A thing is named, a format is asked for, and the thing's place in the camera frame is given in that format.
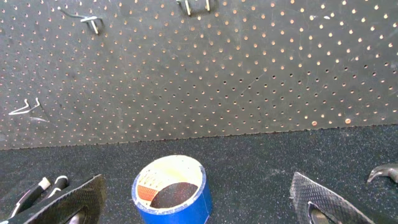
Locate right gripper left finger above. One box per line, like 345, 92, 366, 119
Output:
0, 174, 107, 224

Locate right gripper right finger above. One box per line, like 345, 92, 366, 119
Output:
289, 172, 377, 224

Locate black and white pliers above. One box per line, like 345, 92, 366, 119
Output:
9, 176, 70, 218

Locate hammer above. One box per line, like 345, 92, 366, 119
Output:
366, 164, 398, 184

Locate roll of blue tape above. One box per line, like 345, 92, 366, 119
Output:
131, 154, 213, 224

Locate black pegboard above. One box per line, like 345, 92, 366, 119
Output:
0, 0, 398, 151

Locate metal hook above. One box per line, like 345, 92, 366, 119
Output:
8, 97, 42, 116
57, 6, 103, 35
175, 0, 212, 16

